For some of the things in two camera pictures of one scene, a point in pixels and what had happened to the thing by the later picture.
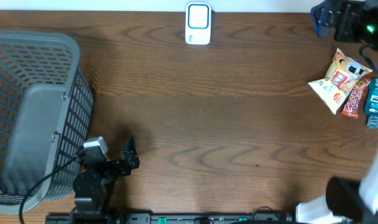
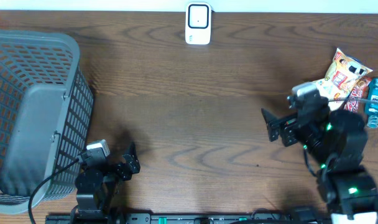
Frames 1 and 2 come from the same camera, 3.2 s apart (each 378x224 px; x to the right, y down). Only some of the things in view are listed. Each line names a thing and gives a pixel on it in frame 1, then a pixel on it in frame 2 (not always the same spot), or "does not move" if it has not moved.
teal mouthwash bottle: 376,101 does not move
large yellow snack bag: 341,78 does not move
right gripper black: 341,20 -> 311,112
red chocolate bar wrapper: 352,106 does not move
